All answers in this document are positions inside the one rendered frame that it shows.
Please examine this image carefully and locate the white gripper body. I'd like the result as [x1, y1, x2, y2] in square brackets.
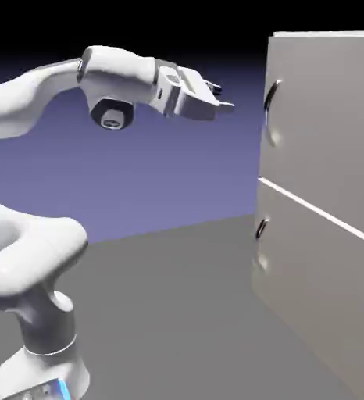
[174, 66, 223, 121]

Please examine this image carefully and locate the short curved metal handle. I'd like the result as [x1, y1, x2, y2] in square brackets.
[254, 217, 270, 272]

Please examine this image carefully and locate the short grey cabinet door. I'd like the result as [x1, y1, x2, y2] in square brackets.
[251, 178, 364, 400]

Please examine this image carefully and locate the grey cabinet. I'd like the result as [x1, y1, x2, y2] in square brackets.
[251, 30, 364, 400]

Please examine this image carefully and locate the tall grey cabinet door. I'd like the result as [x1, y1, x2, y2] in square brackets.
[258, 36, 364, 244]

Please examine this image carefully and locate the long curved metal handle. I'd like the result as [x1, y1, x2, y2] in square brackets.
[262, 78, 284, 148]

